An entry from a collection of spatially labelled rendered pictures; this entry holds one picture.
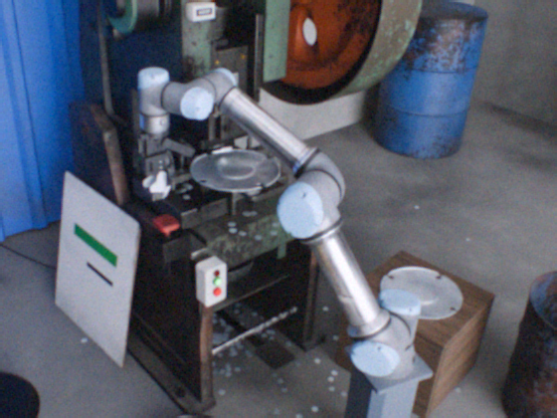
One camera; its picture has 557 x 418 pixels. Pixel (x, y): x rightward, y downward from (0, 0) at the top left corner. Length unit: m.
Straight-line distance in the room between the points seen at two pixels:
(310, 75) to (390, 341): 0.98
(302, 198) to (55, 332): 1.48
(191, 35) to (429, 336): 1.20
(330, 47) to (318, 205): 0.81
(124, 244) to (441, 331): 1.11
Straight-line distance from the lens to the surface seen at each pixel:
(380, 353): 1.60
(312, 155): 1.60
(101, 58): 2.25
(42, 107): 3.08
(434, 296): 2.32
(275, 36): 2.00
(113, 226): 2.30
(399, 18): 1.96
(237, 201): 2.05
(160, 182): 1.74
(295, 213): 1.48
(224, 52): 1.94
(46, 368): 2.54
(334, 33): 2.13
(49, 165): 3.19
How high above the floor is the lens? 1.73
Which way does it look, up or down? 31 degrees down
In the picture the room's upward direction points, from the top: 3 degrees clockwise
